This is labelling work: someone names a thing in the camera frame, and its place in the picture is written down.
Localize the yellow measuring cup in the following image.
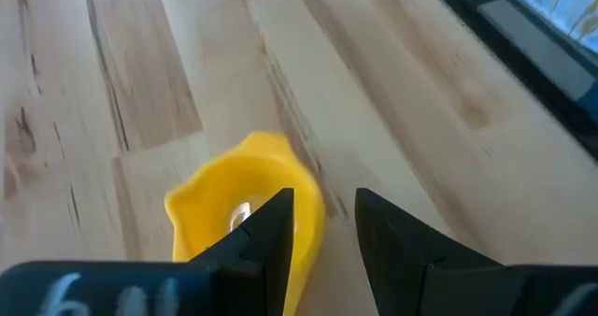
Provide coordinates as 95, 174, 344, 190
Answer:
163, 130, 327, 316

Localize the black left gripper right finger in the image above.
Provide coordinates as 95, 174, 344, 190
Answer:
353, 188, 598, 316

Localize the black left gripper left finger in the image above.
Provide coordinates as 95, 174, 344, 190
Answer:
0, 188, 296, 316

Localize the black aluminium table frame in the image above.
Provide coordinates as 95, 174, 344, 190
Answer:
422, 0, 598, 163

